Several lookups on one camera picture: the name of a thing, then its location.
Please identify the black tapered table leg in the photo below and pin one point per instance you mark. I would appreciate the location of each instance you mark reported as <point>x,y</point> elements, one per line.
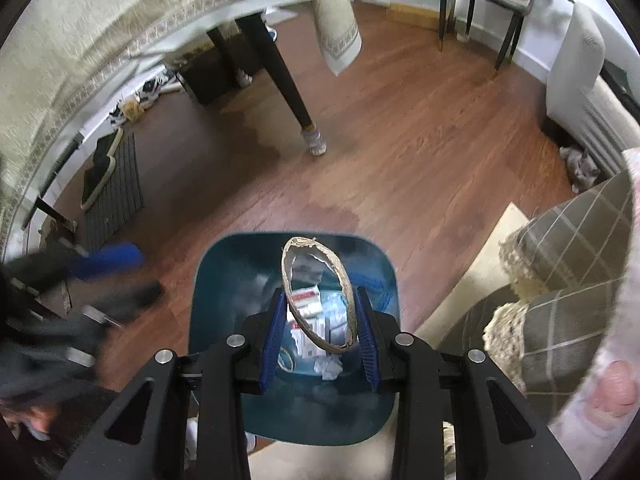
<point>225,50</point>
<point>280,75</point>

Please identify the dark slipper with cream edge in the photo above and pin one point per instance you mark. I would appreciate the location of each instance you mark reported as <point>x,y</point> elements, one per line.
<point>105,147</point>
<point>96,182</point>

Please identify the dark storage box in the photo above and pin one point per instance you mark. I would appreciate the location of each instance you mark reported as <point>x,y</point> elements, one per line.
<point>200,80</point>

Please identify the cream patterned tablecloth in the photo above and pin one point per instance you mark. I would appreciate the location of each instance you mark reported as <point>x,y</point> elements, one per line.
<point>100,35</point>

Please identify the grey ribbed floor mat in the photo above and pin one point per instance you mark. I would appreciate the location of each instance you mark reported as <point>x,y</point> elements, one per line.
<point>115,195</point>

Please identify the grey cloth bundle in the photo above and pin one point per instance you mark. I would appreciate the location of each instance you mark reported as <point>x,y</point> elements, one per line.
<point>581,170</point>

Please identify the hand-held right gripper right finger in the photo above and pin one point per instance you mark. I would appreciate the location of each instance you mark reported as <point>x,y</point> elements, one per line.
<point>367,345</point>

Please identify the black furniture leg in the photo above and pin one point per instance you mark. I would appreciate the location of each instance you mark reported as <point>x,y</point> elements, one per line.
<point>50,208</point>

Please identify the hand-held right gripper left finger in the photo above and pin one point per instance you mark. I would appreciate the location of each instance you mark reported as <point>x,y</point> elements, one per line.
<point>272,345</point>

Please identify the cream rug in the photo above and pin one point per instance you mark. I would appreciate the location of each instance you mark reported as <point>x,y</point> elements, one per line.
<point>470,270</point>

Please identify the white ribbed sofa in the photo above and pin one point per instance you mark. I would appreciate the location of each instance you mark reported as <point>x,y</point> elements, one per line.
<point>575,70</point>

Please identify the clear plastic wrapper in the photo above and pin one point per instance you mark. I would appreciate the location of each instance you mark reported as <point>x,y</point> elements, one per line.
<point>335,310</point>

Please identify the tan plush slipper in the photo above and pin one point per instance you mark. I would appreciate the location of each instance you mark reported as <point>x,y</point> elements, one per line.
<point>131,110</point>

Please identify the grey sock leg cover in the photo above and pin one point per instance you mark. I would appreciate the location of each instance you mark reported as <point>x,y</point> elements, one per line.
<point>245,79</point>
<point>314,142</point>

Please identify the round grey marble side table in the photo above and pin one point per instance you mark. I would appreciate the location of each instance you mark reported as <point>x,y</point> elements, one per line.
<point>465,320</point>

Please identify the white red paper packet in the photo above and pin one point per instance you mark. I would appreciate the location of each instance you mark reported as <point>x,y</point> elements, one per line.
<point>305,300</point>

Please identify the white tissue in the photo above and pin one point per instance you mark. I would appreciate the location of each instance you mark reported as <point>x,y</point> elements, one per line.
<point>330,367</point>

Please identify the black white sneaker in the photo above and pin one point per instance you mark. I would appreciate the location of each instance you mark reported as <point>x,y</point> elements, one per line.
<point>152,87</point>
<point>117,114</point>

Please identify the teal plastic bin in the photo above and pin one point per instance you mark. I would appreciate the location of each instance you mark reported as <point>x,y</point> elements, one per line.
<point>225,285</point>

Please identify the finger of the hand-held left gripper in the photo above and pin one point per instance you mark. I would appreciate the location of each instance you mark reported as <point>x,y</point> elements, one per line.
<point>110,256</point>
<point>137,296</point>

